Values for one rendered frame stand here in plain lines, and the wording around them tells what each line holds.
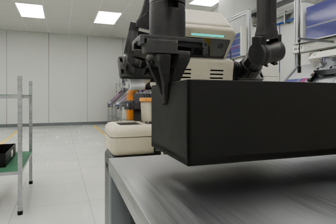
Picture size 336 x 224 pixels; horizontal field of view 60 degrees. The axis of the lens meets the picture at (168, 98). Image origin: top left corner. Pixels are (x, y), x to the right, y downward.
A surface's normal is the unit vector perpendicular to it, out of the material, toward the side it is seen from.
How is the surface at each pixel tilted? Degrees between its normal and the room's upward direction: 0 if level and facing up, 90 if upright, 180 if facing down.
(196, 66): 98
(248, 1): 90
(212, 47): 133
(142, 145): 90
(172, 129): 90
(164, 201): 0
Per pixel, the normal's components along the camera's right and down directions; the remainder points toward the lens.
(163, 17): -0.14, -0.02
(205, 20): 0.22, -0.74
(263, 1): -0.84, 0.22
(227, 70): 0.32, 0.15
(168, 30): 0.11, -0.02
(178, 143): -0.95, 0.00
